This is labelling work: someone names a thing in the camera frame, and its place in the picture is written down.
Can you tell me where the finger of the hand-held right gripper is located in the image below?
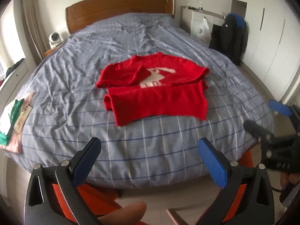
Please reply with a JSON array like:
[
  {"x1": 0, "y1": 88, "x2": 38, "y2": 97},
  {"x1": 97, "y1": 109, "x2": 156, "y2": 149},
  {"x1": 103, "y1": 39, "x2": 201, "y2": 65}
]
[
  {"x1": 243, "y1": 121, "x2": 275, "y2": 141},
  {"x1": 268, "y1": 100, "x2": 300, "y2": 122}
]

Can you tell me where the wooden nightstand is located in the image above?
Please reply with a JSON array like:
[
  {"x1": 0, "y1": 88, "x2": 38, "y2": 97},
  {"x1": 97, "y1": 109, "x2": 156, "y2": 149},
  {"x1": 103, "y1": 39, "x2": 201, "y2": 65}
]
[{"x1": 44, "y1": 44, "x2": 61, "y2": 57}]

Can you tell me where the red knitted sweater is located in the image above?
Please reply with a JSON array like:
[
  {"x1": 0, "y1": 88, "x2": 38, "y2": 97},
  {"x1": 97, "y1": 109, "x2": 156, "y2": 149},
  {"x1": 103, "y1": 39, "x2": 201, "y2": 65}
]
[{"x1": 104, "y1": 80, "x2": 209, "y2": 127}]

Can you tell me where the wooden bed headboard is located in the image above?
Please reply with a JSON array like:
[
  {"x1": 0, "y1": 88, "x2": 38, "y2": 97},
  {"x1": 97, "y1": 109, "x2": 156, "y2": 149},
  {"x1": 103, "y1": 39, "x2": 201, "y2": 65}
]
[{"x1": 65, "y1": 0, "x2": 176, "y2": 34}]

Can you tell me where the white low cabinet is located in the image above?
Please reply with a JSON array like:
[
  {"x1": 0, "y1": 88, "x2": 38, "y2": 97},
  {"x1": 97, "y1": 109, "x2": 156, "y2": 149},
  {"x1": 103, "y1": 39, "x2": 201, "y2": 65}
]
[{"x1": 0, "y1": 58, "x2": 30, "y2": 94}]

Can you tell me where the white desk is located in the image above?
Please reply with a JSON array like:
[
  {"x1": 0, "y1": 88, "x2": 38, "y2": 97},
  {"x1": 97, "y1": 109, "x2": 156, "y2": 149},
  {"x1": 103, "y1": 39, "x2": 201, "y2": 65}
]
[{"x1": 180, "y1": 5, "x2": 227, "y2": 43}]

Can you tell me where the beige clothing tag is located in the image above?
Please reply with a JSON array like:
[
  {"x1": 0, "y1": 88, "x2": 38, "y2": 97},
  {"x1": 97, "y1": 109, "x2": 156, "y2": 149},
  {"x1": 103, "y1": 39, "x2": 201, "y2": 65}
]
[{"x1": 13, "y1": 105, "x2": 32, "y2": 133}]

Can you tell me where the green and white garment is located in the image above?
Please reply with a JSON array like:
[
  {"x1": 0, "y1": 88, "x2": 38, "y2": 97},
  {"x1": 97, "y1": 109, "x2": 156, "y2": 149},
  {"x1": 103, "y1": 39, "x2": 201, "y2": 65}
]
[{"x1": 0, "y1": 98, "x2": 25, "y2": 146}]

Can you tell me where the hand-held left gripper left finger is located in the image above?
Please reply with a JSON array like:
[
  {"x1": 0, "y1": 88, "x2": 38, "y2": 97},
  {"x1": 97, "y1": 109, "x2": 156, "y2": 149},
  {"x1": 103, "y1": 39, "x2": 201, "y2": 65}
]
[{"x1": 24, "y1": 136, "x2": 102, "y2": 225}]

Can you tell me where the white wardrobe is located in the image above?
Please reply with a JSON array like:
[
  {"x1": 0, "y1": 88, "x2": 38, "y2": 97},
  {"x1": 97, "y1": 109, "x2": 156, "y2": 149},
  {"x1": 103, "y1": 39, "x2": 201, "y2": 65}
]
[{"x1": 244, "y1": 0, "x2": 300, "y2": 101}]

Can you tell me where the beige curtain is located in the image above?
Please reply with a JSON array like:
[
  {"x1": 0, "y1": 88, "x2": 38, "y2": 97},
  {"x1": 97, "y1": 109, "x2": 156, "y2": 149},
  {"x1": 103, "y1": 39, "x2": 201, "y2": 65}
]
[{"x1": 22, "y1": 0, "x2": 47, "y2": 65}]

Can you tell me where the white round fan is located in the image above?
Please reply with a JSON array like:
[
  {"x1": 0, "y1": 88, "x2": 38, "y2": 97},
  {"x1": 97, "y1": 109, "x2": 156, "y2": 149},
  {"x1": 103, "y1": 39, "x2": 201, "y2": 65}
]
[{"x1": 48, "y1": 32, "x2": 63, "y2": 48}]

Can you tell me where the person's leg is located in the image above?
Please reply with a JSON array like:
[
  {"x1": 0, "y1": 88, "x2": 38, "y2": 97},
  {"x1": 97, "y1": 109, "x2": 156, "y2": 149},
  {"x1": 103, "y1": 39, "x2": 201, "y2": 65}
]
[{"x1": 98, "y1": 202, "x2": 147, "y2": 225}]

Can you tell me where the black and blue jacket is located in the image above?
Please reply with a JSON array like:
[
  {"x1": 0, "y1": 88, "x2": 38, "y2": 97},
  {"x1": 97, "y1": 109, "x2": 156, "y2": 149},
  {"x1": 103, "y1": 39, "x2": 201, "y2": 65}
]
[{"x1": 209, "y1": 13, "x2": 249, "y2": 66}]

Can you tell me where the person's right hand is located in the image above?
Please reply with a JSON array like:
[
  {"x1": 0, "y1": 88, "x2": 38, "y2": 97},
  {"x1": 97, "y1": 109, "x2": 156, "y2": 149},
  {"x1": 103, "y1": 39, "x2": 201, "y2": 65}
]
[{"x1": 281, "y1": 172, "x2": 292, "y2": 189}]

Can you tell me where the dark clothes heap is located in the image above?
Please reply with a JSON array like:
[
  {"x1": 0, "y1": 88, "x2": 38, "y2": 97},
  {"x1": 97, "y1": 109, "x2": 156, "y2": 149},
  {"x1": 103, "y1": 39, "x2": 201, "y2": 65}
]
[{"x1": 5, "y1": 58, "x2": 26, "y2": 75}]

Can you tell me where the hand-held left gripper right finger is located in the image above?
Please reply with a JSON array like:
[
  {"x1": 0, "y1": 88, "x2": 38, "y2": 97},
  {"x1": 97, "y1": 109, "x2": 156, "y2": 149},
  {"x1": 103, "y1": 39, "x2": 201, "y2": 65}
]
[{"x1": 197, "y1": 138, "x2": 275, "y2": 225}]

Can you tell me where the white plastic bag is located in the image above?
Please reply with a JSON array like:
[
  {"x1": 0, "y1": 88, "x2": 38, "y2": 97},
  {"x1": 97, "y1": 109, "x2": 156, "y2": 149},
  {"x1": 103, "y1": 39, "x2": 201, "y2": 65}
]
[{"x1": 196, "y1": 16, "x2": 210, "y2": 40}]

